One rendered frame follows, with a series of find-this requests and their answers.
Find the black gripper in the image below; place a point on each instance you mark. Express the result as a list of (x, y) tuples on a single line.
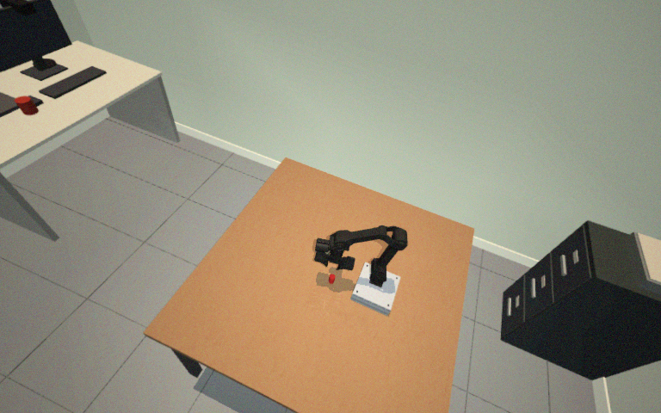
[(344, 262)]

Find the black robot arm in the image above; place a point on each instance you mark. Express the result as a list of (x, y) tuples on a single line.
[(342, 240)]

